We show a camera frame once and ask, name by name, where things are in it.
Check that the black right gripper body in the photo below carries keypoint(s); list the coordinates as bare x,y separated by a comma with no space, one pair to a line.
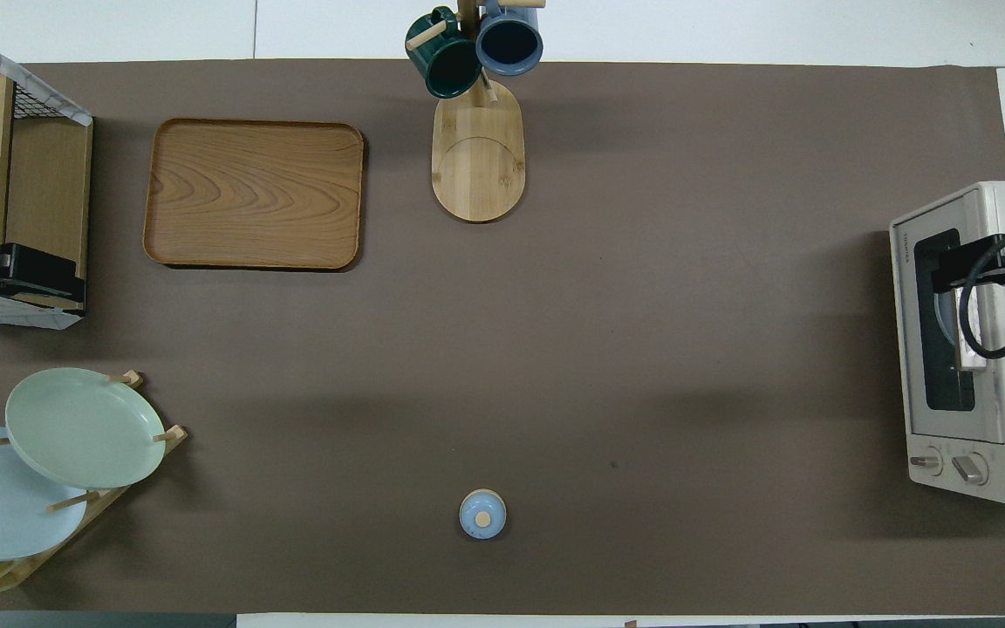
943,279

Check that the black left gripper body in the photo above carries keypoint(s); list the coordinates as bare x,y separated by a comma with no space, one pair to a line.
40,275

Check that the beige toaster oven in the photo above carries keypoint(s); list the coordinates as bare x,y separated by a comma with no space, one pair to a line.
904,349

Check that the pale green plate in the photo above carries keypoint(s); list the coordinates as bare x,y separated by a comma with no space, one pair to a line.
84,427

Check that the wooden plate rack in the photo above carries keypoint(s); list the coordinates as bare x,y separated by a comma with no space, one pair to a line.
175,436

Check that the wooden serving tray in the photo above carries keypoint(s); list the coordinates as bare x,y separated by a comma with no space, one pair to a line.
254,192

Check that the brown table mat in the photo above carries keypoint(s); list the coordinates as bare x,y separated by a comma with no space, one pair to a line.
555,305

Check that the wooden mug tree stand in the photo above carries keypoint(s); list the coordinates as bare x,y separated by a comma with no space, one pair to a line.
478,166

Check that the dark green mug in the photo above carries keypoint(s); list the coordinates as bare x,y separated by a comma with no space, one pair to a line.
446,65

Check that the blue mug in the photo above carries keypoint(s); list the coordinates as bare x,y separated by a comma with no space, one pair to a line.
509,44

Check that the small blue lidded jar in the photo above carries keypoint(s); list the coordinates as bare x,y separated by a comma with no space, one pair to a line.
482,515

